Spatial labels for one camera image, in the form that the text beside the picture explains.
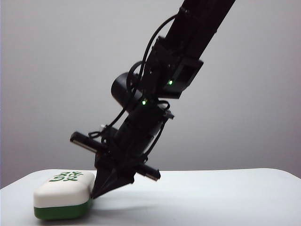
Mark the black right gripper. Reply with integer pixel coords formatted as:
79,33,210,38
70,100,175,199

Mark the white green foam mahjong tile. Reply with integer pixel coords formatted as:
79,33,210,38
33,169,95,221

